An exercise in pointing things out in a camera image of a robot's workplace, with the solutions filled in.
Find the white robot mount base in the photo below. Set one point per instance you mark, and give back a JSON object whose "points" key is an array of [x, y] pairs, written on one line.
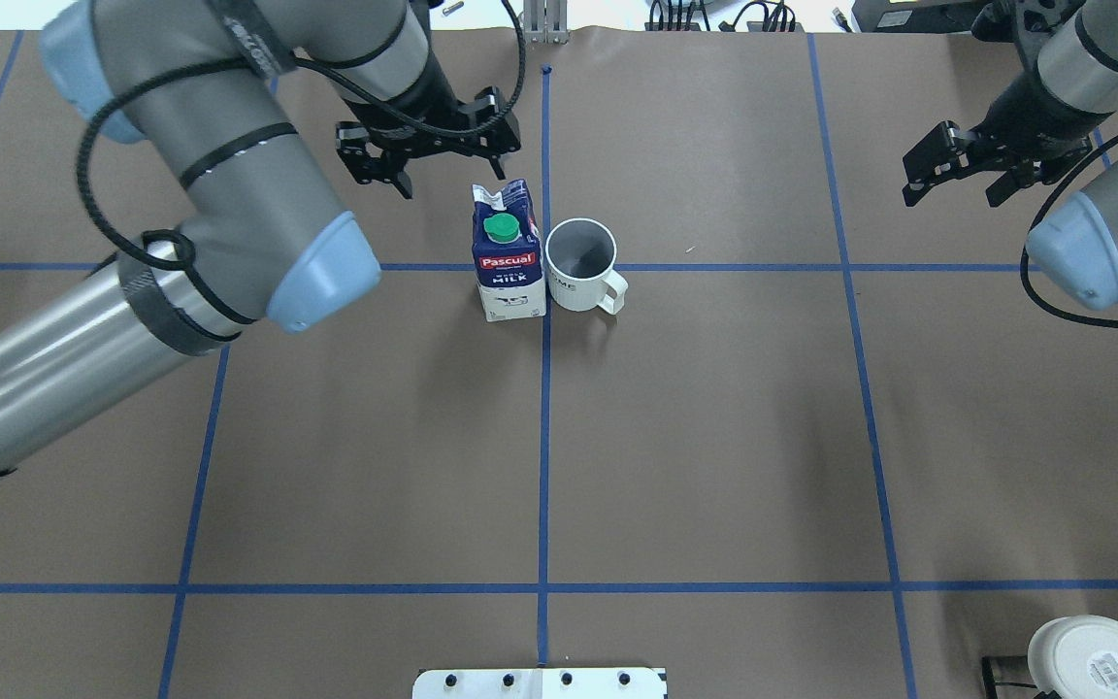
{"points": [[542, 682]]}

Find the black wire mug rack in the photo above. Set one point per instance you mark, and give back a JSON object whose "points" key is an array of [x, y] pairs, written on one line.
{"points": [[1007, 676]]}

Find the metal camera post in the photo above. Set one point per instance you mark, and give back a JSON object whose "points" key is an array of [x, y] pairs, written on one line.
{"points": [[545, 21]]}

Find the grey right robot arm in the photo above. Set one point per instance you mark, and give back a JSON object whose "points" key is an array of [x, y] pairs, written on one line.
{"points": [[1069, 261]]}

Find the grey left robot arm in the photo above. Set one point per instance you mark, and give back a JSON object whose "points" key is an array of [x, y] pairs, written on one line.
{"points": [[215, 211]]}

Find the blue white milk carton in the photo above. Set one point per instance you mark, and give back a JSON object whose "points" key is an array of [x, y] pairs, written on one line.
{"points": [[507, 252]]}

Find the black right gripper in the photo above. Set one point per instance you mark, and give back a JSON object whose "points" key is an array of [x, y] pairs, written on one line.
{"points": [[1027, 110]]}

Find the white mug bottom up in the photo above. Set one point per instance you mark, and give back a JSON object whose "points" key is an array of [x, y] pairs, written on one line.
{"points": [[1076, 657]]}

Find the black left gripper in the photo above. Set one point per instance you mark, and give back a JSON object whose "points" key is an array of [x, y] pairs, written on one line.
{"points": [[411, 110]]}

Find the white ribbed mug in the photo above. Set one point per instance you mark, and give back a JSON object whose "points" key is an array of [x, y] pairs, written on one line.
{"points": [[580, 258]]}

